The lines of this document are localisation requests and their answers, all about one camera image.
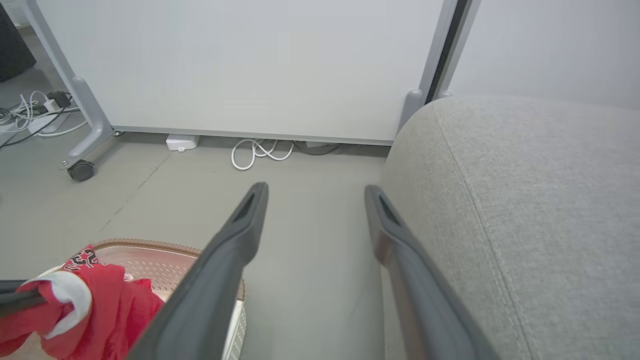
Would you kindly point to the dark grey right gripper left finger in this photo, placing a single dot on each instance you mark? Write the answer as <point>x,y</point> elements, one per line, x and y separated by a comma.
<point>215,280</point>

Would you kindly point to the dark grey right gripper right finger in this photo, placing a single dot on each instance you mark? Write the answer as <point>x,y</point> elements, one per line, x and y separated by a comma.
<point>420,300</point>

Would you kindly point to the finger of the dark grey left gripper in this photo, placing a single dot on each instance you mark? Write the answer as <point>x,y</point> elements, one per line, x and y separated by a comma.
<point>20,302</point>
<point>10,285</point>

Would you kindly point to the red and white sports jersey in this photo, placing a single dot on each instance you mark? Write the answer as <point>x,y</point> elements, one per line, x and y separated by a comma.
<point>110,310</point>

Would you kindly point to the cream perforated laundry basket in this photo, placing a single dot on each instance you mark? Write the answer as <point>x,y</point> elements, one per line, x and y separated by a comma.
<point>150,265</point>

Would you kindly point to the black caster wheel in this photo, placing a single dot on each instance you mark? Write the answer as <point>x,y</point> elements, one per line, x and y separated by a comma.
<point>81,170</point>

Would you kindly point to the small white adapter box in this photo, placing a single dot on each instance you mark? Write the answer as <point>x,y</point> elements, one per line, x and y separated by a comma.
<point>182,142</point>

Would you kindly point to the grey fabric sofa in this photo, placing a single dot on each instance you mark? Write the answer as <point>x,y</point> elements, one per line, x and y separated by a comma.
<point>550,225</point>

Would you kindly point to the white power strip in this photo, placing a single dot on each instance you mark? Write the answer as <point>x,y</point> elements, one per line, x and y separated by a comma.
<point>45,124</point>

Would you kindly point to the black power adapter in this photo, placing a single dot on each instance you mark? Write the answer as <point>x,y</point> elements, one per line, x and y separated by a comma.
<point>60,99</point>

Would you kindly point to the black fabric object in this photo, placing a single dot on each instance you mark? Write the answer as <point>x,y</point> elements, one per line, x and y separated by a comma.
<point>12,47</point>

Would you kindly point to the white partition panel grey frame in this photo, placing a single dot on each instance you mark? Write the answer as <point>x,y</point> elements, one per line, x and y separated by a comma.
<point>250,65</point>
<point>550,45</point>

